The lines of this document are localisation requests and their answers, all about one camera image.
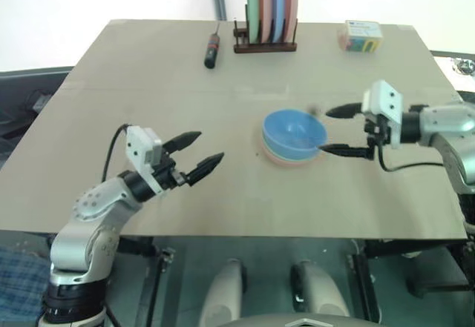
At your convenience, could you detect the black cable clutter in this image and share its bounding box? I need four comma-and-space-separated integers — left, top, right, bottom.
450, 57, 475, 75

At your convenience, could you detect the dark wooden plate rack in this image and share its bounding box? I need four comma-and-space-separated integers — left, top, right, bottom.
232, 4, 299, 55

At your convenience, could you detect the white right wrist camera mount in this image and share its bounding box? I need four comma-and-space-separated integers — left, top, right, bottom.
361, 79, 404, 147

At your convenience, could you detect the black screwdriver with red band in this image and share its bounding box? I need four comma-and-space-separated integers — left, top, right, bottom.
204, 22, 222, 70

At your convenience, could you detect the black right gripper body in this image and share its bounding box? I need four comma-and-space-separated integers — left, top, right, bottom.
363, 113, 392, 147

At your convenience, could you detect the blue bowl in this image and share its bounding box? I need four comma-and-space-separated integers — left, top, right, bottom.
262, 108, 330, 162

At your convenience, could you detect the colourful small box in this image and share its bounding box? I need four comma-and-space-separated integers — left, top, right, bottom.
336, 19, 384, 53

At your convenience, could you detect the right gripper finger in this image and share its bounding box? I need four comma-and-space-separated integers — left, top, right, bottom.
319, 142, 373, 161
325, 102, 364, 120

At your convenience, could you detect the white side table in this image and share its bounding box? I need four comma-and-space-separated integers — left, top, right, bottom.
431, 48, 475, 93

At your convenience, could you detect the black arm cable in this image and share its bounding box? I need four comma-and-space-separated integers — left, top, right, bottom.
101, 123, 131, 182
377, 144, 447, 174

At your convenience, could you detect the grey rounded robot leg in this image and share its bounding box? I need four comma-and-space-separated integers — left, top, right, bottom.
289, 260, 350, 327
199, 257, 249, 327

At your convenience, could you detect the green bowl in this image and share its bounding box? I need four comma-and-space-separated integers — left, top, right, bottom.
261, 133, 323, 164

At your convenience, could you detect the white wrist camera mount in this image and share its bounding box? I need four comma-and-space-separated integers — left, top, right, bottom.
361, 79, 404, 147
125, 125, 165, 195

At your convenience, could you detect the blue plaid cloth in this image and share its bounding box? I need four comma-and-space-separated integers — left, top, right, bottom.
0, 244, 53, 321

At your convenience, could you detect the pink plate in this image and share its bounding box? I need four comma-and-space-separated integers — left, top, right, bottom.
282, 0, 300, 42
257, 0, 273, 44

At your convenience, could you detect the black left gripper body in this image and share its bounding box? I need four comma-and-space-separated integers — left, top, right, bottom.
151, 151, 189, 192

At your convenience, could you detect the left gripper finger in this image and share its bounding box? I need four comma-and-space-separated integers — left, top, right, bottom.
185, 151, 226, 187
163, 131, 203, 154

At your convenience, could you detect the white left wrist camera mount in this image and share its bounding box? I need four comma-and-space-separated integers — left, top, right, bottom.
125, 125, 165, 195

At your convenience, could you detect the dark robot torso edge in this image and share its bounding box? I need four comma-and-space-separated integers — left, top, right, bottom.
229, 313, 373, 327

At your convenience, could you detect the pink bowl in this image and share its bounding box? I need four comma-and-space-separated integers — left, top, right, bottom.
258, 126, 330, 169

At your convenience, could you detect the black furniture beside table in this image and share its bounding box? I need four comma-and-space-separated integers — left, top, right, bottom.
0, 66, 76, 141

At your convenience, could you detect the blue plate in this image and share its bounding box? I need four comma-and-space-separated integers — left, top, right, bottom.
269, 0, 286, 43

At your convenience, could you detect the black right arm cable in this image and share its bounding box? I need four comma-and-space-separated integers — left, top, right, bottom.
377, 144, 447, 174

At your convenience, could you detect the green plate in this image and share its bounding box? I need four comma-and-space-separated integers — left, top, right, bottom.
245, 0, 261, 44

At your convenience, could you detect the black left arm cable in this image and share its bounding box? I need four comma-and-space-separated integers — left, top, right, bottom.
101, 123, 131, 182

